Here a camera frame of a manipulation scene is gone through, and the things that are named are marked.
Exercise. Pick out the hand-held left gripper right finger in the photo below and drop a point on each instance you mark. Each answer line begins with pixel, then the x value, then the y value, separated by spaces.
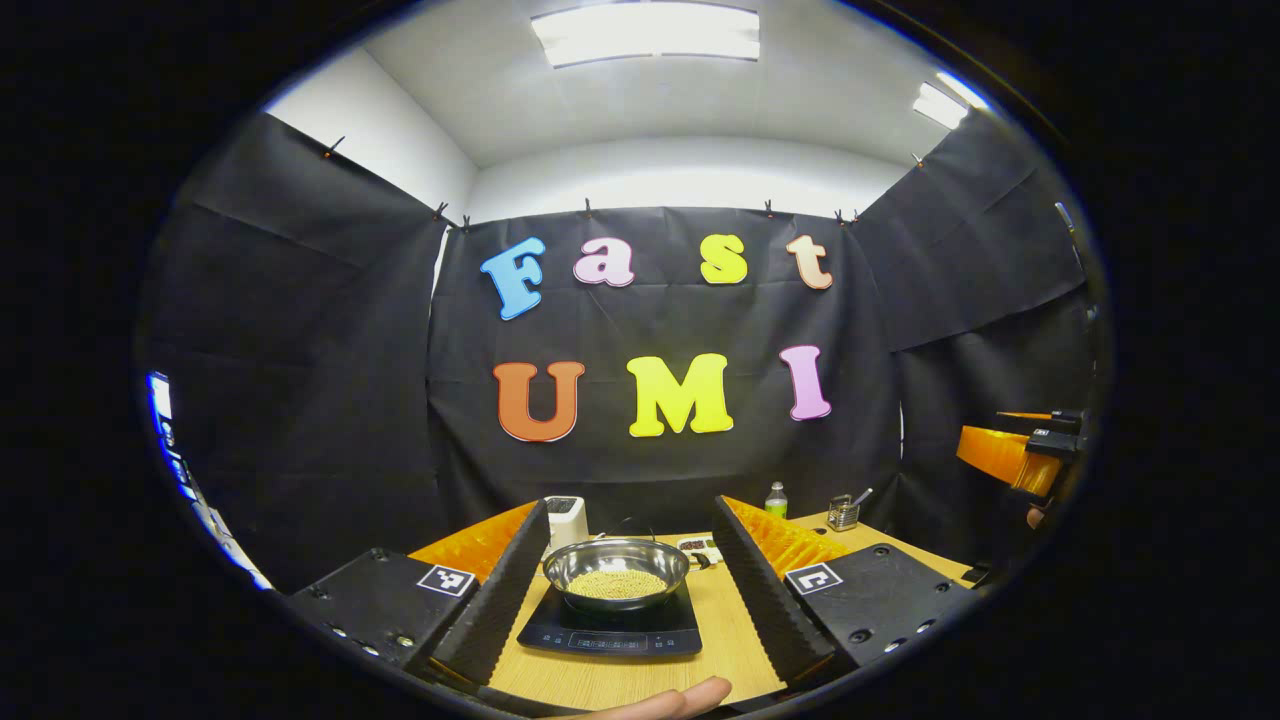
pixel 765 600

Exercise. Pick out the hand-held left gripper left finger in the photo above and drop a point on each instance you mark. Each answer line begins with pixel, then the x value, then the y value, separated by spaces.
pixel 500 600

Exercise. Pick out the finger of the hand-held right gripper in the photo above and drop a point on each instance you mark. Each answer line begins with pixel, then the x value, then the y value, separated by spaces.
pixel 1000 455
pixel 1020 415

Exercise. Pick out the black induction cooktop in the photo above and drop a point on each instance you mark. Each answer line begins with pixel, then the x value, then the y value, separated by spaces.
pixel 610 635

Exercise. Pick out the white sectioned dish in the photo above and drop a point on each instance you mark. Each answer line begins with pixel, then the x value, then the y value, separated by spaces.
pixel 695 546

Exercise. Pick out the clear bottle green label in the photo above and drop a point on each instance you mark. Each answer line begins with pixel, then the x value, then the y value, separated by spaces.
pixel 776 503

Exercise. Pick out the white toaster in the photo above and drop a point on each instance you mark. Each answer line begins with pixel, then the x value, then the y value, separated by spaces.
pixel 568 520

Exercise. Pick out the metal utensil holder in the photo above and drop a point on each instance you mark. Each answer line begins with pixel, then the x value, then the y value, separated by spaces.
pixel 842 518

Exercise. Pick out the pile of soybeans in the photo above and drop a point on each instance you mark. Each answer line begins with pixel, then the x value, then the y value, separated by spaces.
pixel 618 584

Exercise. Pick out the small ceiling light panel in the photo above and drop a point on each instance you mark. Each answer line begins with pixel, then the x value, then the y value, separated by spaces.
pixel 945 105

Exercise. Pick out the large ceiling light panel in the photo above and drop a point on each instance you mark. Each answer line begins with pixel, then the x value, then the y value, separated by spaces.
pixel 645 32

